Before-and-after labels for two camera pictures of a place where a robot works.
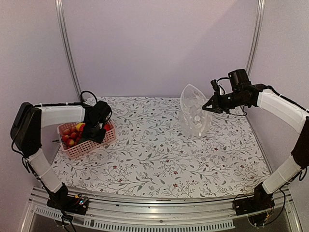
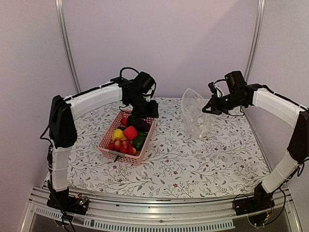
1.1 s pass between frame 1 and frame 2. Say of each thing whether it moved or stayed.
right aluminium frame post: stayed
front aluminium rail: stayed
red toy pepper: moved
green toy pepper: moved
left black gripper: moved
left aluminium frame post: stayed
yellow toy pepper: moved
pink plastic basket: moved
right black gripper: stayed
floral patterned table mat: stayed
